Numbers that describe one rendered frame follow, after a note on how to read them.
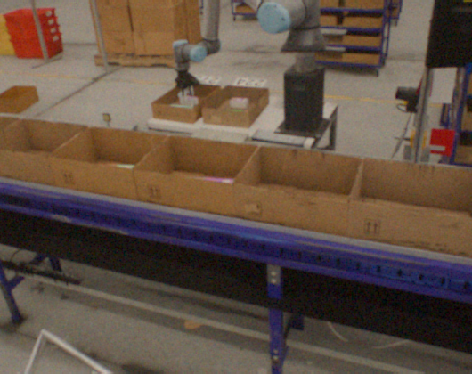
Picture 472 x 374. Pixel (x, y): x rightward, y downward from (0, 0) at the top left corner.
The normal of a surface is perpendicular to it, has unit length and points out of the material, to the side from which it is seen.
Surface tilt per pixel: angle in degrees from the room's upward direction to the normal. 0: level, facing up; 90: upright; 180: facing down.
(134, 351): 0
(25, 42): 90
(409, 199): 89
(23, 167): 90
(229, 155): 89
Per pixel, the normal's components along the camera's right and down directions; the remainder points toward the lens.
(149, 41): -0.27, 0.53
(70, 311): -0.07, -0.85
